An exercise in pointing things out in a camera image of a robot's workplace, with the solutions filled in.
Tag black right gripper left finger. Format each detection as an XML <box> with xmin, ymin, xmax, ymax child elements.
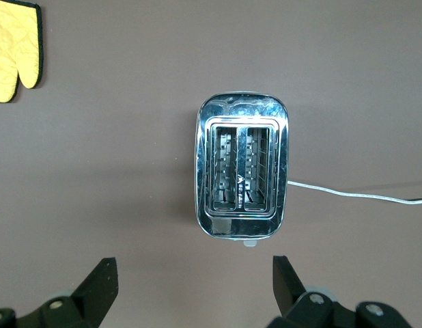
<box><xmin>0</xmin><ymin>258</ymin><xmax>119</xmax><ymax>328</ymax></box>

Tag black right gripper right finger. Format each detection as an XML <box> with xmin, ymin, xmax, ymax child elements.
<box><xmin>267</xmin><ymin>255</ymin><xmax>412</xmax><ymax>328</ymax></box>

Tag chrome and beige toaster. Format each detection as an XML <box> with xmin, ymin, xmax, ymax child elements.
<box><xmin>195</xmin><ymin>91</ymin><xmax>290</xmax><ymax>247</ymax></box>

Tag yellow quilted oven mitt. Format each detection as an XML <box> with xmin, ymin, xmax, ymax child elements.
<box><xmin>0</xmin><ymin>0</ymin><xmax>45</xmax><ymax>103</ymax></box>

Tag white toaster power cord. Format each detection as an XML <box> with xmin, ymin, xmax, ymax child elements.
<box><xmin>286</xmin><ymin>180</ymin><xmax>422</xmax><ymax>205</ymax></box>

